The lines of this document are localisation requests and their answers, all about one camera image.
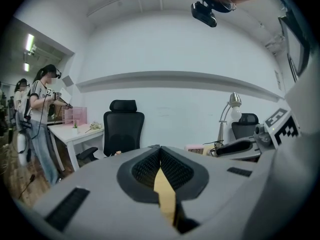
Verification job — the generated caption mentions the white flower bunch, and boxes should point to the white flower bunch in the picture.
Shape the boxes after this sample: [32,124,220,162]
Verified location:
[84,120,105,134]

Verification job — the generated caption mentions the yellow box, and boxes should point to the yellow box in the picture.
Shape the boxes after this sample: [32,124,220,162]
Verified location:
[203,145,216,157]

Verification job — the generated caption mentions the person's worn thin-framed eyeglasses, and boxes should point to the person's worn thin-framed eyeglasses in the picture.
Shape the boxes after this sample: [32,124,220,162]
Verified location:
[216,0,237,12]

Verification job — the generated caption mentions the pink desk organizer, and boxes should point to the pink desk organizer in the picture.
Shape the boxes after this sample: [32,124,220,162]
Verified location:
[61,106,88,128]

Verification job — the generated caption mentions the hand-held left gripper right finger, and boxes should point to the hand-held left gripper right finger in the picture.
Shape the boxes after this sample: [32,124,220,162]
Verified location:
[160,131,319,240]

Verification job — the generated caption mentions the black head-worn camera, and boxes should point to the black head-worn camera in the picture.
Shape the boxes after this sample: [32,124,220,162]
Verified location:
[187,0,227,29]

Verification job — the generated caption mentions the black floor cable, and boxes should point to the black floor cable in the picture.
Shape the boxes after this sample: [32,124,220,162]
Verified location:
[17,173,36,200]

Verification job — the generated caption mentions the white sheet board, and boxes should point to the white sheet board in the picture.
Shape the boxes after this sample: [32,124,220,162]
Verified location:
[59,87,73,104]

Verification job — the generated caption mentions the white wall ledge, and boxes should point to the white wall ledge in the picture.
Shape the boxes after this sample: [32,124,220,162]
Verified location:
[75,70,286,103]

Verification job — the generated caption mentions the black mesh office chair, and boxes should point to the black mesh office chair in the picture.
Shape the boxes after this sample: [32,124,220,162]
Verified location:
[76,99,146,161]
[231,112,260,140]

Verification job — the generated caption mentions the white desk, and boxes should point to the white desk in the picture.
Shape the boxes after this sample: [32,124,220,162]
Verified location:
[46,123,105,173]

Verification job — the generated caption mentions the silver desk lamp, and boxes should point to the silver desk lamp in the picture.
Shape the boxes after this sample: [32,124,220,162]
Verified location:
[216,91,243,143]

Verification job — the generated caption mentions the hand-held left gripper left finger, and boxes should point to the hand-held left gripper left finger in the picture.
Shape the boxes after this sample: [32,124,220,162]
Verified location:
[32,145,181,240]

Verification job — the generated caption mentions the grey square wall panel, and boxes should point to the grey square wall panel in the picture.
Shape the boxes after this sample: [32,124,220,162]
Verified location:
[61,74,75,88]

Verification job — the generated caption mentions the dark framed monitor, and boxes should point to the dark framed monitor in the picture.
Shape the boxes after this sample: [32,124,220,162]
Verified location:
[277,15,311,78]

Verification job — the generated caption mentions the pink box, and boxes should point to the pink box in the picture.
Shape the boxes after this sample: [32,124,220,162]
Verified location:
[184,144,205,155]

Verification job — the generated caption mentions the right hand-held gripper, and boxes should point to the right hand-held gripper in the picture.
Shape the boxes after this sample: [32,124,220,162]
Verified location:
[215,106,301,163]

